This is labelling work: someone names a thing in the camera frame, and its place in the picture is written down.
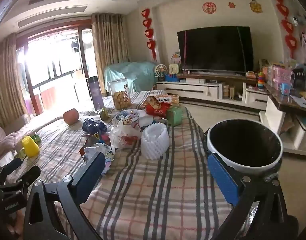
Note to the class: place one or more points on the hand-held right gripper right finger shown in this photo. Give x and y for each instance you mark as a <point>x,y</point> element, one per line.
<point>223,177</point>

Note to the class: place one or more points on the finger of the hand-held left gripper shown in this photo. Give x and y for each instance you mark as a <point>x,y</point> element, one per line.
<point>30,176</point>

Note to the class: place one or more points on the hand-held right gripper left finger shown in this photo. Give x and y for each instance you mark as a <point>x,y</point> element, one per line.
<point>89,180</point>

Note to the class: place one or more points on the white trash bin black liner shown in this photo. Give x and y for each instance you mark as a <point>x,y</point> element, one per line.
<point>243,142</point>

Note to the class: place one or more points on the white plastic bag red print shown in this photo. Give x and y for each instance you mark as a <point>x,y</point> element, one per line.
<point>123,137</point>

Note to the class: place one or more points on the green tissue box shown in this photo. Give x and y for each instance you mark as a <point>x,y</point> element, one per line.
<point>175,116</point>

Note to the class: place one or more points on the crumpled white paper wrappers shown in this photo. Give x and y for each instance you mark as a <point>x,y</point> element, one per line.
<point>96,151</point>

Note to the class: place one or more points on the pink striped sofa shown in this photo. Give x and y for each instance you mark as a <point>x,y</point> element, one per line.
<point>5,140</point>

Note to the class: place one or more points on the dark blue plastic bag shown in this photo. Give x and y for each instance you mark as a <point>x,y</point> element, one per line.
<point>93,125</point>

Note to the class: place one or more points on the plaid blanket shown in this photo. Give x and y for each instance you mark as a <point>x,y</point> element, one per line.
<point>153,192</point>

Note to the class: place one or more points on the reddish round fruit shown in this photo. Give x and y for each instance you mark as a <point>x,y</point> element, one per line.
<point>71,116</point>

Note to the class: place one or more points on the small olive green fruit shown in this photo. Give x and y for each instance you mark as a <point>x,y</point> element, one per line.
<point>104,114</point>

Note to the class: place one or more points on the colourful printed wrapper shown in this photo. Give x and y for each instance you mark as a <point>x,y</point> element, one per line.
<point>126,117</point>

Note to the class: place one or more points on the white foam fruit net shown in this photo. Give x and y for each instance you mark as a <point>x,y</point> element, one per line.
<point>154,142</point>

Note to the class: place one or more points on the dark top white side table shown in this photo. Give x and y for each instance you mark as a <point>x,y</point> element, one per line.
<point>275,120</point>

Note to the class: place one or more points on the white tissue pack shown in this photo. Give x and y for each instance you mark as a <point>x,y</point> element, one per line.
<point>146,121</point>

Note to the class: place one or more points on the dark purple tumbler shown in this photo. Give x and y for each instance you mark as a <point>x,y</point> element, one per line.
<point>95,92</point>

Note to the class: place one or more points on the clear jar of cookies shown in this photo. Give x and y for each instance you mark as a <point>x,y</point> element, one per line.
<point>120,97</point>

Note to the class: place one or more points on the white storage box teal lid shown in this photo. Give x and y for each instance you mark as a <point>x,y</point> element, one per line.
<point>302,135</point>

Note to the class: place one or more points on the white television cabinet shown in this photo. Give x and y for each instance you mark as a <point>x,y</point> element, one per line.
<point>193,88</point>

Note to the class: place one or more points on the red snack bag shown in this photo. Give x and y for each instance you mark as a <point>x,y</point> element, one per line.
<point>158,110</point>

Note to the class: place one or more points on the beige patterned curtain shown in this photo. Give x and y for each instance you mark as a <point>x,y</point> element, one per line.
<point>109,42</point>
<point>5,85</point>

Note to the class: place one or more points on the orange printed snack box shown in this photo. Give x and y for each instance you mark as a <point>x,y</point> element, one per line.
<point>168,98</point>

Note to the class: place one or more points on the small blue box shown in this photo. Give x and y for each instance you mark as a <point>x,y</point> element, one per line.
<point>171,78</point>

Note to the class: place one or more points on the teal covered armchair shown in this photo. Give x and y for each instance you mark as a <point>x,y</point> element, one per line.
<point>133,72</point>

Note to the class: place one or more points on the brown framed glass door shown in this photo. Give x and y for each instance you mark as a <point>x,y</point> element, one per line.
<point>55,62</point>

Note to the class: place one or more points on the pink toy box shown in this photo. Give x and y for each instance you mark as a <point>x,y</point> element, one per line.
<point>281,76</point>

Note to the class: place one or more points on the yellow desk clock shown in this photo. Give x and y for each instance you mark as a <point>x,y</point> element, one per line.
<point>173,69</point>

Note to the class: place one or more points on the black flat television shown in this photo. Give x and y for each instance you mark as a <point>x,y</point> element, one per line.
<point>215,50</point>

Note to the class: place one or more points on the colourful standing card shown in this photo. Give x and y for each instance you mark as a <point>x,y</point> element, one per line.
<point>175,58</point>

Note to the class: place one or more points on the round red paper cutting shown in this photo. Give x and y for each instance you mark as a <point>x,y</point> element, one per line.
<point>209,7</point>

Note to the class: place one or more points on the small red wall sticker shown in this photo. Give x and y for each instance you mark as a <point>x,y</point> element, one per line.
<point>232,5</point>

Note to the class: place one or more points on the gold wall sticker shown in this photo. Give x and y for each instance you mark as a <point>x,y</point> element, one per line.
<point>255,6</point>

